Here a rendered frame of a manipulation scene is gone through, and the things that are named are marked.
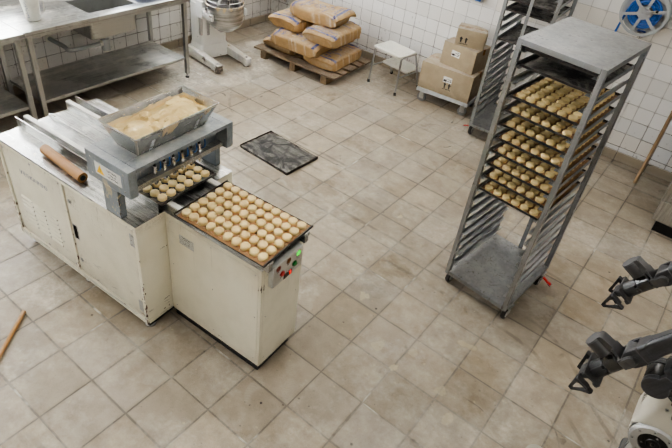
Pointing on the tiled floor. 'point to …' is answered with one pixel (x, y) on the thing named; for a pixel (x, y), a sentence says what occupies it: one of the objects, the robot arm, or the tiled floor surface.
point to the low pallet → (310, 64)
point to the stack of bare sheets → (278, 152)
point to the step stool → (396, 60)
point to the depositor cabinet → (92, 220)
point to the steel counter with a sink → (127, 9)
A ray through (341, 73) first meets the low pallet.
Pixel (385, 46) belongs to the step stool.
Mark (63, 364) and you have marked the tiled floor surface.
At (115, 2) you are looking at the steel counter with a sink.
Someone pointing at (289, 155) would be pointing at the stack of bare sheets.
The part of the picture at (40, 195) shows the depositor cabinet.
